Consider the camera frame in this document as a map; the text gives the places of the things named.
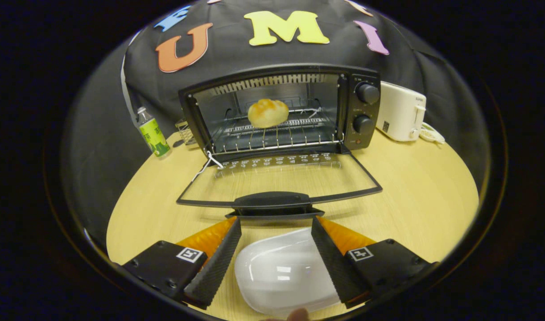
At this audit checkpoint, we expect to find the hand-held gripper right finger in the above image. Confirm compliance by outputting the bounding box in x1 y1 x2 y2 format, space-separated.
311 216 438 309

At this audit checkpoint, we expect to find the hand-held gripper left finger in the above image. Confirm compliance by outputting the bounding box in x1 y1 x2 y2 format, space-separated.
121 217 242 310

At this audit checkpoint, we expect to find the black toaster oven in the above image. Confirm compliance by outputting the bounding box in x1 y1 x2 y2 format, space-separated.
176 64 384 220

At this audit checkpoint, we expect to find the golden bread roll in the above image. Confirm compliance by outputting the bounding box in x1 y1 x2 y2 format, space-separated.
248 99 290 129

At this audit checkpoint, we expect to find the white pop-up toaster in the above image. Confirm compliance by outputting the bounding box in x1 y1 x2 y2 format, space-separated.
376 81 427 142

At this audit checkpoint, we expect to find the white plate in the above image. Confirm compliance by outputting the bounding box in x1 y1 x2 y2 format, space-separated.
234 227 342 318

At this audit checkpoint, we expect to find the green label plastic bottle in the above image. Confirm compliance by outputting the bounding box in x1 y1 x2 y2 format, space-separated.
136 107 171 158

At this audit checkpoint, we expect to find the small white condiment tray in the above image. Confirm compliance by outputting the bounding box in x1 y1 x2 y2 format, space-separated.
419 122 446 144

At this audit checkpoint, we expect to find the small wire rack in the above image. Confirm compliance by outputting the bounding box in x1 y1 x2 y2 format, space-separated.
176 118 198 146

